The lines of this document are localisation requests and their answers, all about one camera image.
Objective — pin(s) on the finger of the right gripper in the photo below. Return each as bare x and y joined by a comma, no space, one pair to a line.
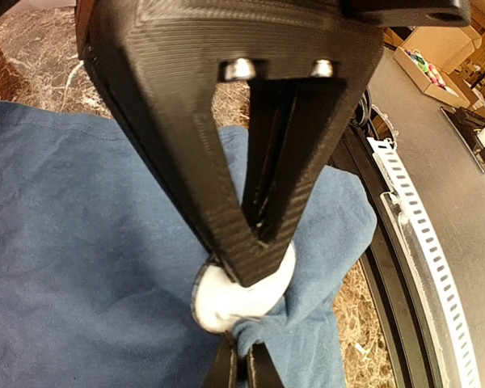
294,126
156,65

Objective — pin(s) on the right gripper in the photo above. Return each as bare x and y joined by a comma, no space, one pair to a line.
406,13

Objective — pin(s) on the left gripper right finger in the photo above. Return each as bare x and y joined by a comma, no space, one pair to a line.
261,372

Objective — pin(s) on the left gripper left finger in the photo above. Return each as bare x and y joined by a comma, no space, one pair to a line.
223,371

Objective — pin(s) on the blue t-shirt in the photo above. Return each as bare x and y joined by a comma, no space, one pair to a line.
97,266

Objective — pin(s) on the cardboard box with items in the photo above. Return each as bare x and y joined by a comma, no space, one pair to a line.
431,57

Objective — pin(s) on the black front rail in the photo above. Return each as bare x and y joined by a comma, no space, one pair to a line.
366,149

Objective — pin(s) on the white slotted cable duct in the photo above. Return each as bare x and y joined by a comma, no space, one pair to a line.
429,269

